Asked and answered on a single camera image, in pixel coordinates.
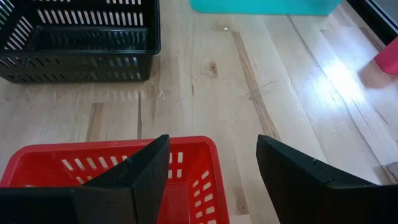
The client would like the red slotted plastic basket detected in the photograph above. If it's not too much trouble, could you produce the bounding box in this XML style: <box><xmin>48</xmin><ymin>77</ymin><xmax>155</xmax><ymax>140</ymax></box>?
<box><xmin>0</xmin><ymin>135</ymin><xmax>230</xmax><ymax>224</ymax></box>

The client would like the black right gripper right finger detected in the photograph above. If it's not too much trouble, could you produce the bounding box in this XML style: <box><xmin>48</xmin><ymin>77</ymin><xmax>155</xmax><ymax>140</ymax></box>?
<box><xmin>256</xmin><ymin>134</ymin><xmax>398</xmax><ymax>224</ymax></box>

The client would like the black slotted plastic basket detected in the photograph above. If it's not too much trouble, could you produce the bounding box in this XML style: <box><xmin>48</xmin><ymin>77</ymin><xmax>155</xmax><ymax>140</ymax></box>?
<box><xmin>0</xmin><ymin>0</ymin><xmax>162</xmax><ymax>84</ymax></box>

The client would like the pink wall charger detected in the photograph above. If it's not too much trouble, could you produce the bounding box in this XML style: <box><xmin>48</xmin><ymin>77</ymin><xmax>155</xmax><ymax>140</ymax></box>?
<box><xmin>374</xmin><ymin>36</ymin><xmax>398</xmax><ymax>75</ymax></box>

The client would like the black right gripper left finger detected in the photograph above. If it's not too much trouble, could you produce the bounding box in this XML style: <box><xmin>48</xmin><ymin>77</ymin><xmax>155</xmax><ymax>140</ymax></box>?
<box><xmin>0</xmin><ymin>134</ymin><xmax>171</xmax><ymax>224</ymax></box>

